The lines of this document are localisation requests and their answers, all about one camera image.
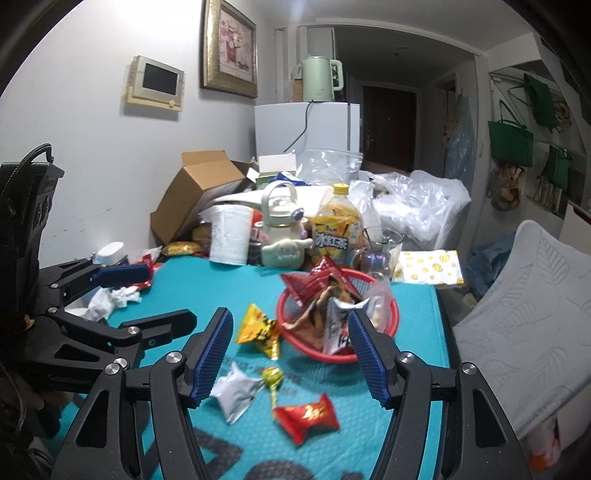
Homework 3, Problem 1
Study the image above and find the white mini fridge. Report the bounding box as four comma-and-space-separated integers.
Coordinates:
255, 102, 362, 169

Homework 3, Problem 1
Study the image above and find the yellow orange snack packet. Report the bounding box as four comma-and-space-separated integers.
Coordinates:
236, 304, 282, 361

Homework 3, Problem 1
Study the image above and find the black kettle cable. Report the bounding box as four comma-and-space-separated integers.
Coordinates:
284, 102, 312, 155

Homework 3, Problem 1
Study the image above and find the red white snack packet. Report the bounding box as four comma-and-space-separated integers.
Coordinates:
134, 247, 162, 289

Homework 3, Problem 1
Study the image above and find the crumpled white tissue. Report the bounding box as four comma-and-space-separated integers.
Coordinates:
71, 285, 141, 321

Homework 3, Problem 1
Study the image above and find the yellow iced tea bottle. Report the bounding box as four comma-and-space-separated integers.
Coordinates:
310, 183, 365, 271

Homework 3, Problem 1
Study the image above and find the yellow noodle packet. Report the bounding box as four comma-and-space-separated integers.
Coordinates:
164, 241, 204, 256

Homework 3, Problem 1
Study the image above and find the clear zip plastic bag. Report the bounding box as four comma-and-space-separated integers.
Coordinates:
305, 148, 363, 185

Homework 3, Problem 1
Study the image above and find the grey embossed chair cushion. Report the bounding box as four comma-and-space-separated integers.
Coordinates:
452, 220, 591, 439

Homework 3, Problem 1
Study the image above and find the clear plastic bags pile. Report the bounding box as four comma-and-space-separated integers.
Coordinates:
360, 170, 472, 252

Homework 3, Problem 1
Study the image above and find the dark brown door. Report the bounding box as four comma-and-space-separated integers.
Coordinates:
361, 85, 419, 174

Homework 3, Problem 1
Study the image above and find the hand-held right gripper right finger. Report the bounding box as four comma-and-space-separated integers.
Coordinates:
348, 310, 533, 480

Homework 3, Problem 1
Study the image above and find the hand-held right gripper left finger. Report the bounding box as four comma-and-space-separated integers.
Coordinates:
48, 307, 234, 480

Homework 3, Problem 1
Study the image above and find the teal table mat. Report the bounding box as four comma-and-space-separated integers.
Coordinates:
60, 256, 451, 480

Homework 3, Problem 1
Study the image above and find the blue cloth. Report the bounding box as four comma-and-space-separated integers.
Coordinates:
466, 232, 515, 296

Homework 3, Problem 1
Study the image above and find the large green tote bag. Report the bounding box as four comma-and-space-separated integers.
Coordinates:
488, 104, 535, 167

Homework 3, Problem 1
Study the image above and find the wall intercom panel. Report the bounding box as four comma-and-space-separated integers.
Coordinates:
127, 55, 185, 112

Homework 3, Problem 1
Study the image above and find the small white carton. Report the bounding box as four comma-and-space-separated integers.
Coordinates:
257, 154, 297, 178

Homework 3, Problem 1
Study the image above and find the cream cartoon water bottle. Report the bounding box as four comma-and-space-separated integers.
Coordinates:
260, 181, 313, 270

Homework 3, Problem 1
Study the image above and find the clear plastic snack bag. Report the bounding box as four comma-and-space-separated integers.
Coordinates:
360, 279, 392, 333

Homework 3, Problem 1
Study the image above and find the white paper towel roll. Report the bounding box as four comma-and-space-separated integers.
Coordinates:
199, 204, 254, 266

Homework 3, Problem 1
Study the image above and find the patterned woven bag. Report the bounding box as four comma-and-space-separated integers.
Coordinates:
489, 161, 522, 210

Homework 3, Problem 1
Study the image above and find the green electric kettle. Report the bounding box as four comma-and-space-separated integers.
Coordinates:
294, 56, 345, 102

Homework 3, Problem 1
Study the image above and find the orange white plastic bag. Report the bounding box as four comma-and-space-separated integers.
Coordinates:
529, 406, 561, 467

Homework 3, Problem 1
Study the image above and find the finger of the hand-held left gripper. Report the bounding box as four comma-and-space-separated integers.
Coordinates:
46, 308, 198, 370
41, 258, 154, 310

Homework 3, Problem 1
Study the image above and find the red plastic mesh basket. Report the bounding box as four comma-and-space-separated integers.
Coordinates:
276, 270, 402, 365

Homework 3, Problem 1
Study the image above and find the hanging clear plastic cover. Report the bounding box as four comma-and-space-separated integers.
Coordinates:
443, 95, 476, 171

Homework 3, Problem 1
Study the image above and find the open cardboard box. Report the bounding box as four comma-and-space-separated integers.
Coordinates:
150, 150, 254, 247

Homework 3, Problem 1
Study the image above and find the white plastic container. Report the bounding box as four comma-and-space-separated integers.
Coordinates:
92, 242, 127, 266

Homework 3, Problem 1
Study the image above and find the white silver snack packet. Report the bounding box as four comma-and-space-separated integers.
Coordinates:
209, 361, 265, 424

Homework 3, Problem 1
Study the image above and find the red candy packet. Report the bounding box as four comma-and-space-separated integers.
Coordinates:
273, 393, 340, 446

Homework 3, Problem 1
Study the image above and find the yellow lollipop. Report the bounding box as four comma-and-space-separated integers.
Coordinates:
261, 367, 282, 408

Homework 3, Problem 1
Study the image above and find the clear glass mug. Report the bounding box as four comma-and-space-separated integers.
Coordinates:
353, 228, 404, 280

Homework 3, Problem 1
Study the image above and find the brown snack packet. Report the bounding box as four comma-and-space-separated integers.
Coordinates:
284, 282, 358, 354

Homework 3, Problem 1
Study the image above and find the gold framed picture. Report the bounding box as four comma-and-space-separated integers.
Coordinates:
199, 0, 258, 99

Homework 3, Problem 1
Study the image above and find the smiley print paper box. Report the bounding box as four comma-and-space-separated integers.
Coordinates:
392, 250, 464, 288

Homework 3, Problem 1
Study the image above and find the large red snack packet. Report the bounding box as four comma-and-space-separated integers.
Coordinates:
281, 255, 358, 305

